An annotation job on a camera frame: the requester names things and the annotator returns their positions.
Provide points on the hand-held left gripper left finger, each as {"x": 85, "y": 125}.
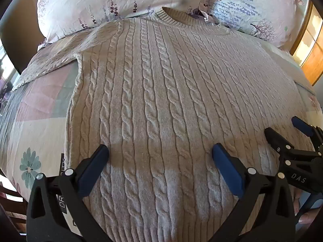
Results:
{"x": 92, "y": 172}

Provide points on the dark wooden slatted chair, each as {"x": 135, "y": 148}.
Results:
{"x": 10, "y": 206}

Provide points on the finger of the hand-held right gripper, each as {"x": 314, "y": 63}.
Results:
{"x": 302, "y": 126}
{"x": 277, "y": 139}

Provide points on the patchwork floral bed quilt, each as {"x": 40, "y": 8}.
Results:
{"x": 37, "y": 111}

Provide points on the orange wooden door frame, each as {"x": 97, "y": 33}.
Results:
{"x": 310, "y": 55}

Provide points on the pink lavender print pillow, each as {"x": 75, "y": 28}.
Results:
{"x": 252, "y": 7}

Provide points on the person's right hand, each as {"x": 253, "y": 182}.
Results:
{"x": 309, "y": 218}

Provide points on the white floral pillow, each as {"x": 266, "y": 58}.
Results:
{"x": 101, "y": 2}

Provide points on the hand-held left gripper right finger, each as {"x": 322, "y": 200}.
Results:
{"x": 227, "y": 167}

